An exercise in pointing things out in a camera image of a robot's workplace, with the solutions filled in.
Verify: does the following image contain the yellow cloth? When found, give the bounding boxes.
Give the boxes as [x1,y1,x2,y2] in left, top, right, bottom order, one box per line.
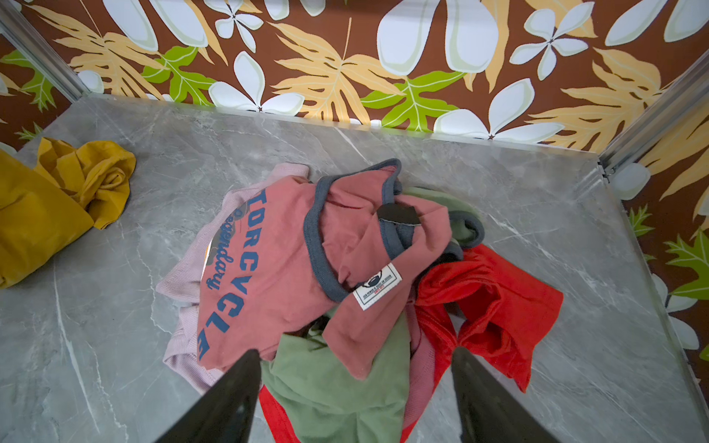
[1,138,137,289]

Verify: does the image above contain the pink-red printed t-shirt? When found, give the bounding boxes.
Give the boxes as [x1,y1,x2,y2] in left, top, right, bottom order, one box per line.
[196,159,452,380]

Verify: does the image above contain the olive green cloth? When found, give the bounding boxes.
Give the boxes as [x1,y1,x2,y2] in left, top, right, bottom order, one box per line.
[260,315,410,442]

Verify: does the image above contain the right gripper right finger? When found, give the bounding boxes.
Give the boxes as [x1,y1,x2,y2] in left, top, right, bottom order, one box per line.
[452,347,559,443]

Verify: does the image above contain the light pink cloth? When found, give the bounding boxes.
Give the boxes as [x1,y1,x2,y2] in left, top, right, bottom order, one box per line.
[156,162,309,395]

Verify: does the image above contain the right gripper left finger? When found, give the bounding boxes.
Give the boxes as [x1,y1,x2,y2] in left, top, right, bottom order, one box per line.
[158,349,261,443]

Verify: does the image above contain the light green grey-collared shirt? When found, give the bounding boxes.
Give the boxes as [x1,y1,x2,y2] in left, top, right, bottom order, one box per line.
[403,186,485,262]

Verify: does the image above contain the red cloth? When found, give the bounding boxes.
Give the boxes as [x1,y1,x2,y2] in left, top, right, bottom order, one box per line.
[257,243,565,443]

